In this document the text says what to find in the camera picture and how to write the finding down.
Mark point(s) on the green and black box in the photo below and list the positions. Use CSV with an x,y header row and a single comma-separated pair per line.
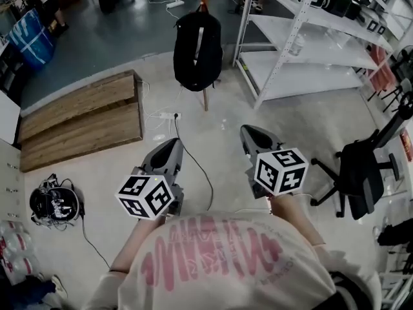
x,y
342,3

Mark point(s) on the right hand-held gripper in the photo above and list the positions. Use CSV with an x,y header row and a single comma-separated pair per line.
x,y
280,171

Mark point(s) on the person's left forearm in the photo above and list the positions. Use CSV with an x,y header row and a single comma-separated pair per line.
x,y
132,244

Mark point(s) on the wooden plank platform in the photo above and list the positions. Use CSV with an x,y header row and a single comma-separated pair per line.
x,y
80,121

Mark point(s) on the white drawer cabinet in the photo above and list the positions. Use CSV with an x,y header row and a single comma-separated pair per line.
x,y
9,179

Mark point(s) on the black floor fan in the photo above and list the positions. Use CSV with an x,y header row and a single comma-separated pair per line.
x,y
405,61

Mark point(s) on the person's right forearm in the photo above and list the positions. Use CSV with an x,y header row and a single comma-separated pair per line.
x,y
293,215

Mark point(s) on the black metal stool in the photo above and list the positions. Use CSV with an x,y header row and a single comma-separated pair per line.
x,y
392,95

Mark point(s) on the black office chair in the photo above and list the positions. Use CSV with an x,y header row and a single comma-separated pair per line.
x,y
364,179

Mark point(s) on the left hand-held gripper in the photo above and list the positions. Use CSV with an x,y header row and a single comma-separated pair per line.
x,y
145,195

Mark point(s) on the person's white printed shirt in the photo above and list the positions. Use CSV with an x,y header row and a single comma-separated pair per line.
x,y
226,270

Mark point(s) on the white metal shelving unit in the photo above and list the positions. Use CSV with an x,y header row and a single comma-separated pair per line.
x,y
306,76

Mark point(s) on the white table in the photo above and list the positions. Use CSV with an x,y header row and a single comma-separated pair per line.
x,y
8,118

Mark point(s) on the pack of water bottles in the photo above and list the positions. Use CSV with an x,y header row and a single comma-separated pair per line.
x,y
16,250

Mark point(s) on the brown wooden coat rack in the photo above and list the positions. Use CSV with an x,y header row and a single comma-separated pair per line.
x,y
205,100

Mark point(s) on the blue plastic bin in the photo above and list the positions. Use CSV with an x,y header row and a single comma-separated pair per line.
x,y
32,44

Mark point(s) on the black backpack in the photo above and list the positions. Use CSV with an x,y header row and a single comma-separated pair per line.
x,y
198,60

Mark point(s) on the black framed white tag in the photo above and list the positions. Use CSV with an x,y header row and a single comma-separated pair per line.
x,y
376,27

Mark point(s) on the white power strip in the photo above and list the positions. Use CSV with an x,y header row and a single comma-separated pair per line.
x,y
175,3
167,115

